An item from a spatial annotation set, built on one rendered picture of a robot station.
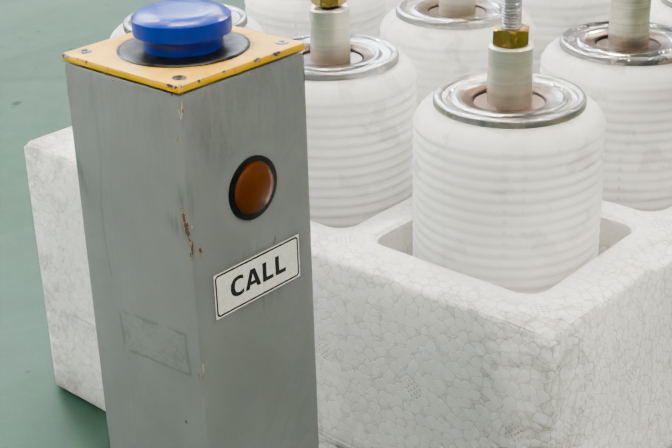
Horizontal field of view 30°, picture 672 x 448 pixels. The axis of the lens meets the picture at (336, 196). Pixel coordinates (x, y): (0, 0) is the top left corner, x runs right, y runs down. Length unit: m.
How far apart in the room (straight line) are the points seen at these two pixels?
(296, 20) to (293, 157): 0.31
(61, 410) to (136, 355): 0.32
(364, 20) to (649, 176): 0.23
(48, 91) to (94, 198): 0.96
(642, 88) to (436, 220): 0.14
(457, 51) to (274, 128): 0.25
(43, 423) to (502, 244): 0.37
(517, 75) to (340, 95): 0.10
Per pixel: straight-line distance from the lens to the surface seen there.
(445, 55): 0.75
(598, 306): 0.59
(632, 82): 0.68
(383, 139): 0.67
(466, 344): 0.59
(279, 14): 0.82
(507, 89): 0.62
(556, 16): 0.84
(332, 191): 0.68
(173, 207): 0.49
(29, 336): 0.96
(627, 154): 0.70
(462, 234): 0.61
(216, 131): 0.48
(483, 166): 0.59
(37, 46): 1.66
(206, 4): 0.51
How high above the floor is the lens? 0.46
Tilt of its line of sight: 24 degrees down
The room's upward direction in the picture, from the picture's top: 2 degrees counter-clockwise
